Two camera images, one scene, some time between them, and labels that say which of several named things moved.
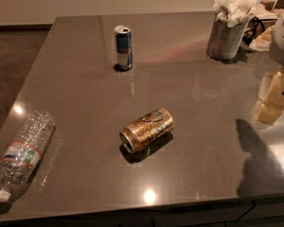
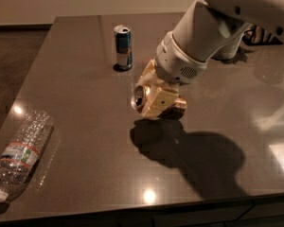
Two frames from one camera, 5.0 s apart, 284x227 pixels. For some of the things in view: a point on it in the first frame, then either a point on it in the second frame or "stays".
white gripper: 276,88 -> 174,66
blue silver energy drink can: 124,46 stays
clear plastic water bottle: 20,157 stays
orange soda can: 152,126 -> 173,111
